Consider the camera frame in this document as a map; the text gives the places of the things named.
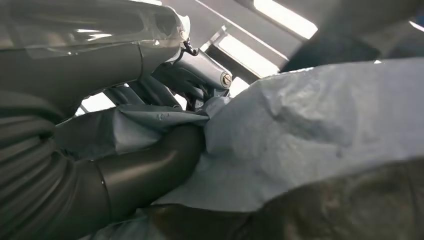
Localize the grey plastic mailer package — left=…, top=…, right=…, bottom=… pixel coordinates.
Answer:
left=54, top=56, right=424, bottom=240

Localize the ceiling light panel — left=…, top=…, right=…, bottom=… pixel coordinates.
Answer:
left=216, top=33, right=281, bottom=79
left=253, top=0, right=319, bottom=41

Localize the black scanner column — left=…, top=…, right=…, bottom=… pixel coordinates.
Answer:
left=279, top=0, right=424, bottom=73

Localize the black scanner base plate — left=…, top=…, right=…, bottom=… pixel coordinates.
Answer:
left=145, top=157, right=424, bottom=240

